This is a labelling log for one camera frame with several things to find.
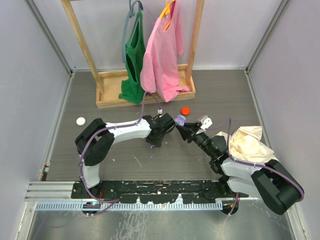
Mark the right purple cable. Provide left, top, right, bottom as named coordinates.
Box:
left=207, top=117, right=305, bottom=216

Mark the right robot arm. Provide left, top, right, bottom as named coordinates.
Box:
left=176, top=122, right=305, bottom=215

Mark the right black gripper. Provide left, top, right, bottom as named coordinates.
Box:
left=176, top=121, right=215, bottom=158

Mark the cream cloth bag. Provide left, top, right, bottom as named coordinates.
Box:
left=228, top=126, right=278, bottom=163

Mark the yellow hanger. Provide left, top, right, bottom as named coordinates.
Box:
left=158, top=0, right=176, bottom=31

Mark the white slotted cable duct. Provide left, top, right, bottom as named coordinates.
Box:
left=35, top=200, right=223, bottom=212

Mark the green tank top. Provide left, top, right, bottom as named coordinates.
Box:
left=118, top=12, right=146, bottom=104

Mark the purple cable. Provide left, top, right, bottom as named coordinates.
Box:
left=77, top=91, right=163, bottom=216
left=207, top=117, right=305, bottom=216

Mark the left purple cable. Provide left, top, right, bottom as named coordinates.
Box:
left=77, top=91, right=163, bottom=216

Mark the grey blue hanger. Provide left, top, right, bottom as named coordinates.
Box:
left=121, top=0, right=144, bottom=63

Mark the wooden clothes rack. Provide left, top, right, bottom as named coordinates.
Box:
left=62, top=0, right=204, bottom=109

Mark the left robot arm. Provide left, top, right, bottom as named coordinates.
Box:
left=75, top=113, right=175, bottom=198

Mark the white earbud case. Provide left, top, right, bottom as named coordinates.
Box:
left=76, top=117, right=86, bottom=126

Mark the pink shirt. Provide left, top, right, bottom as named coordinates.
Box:
left=140, top=0, right=190, bottom=102

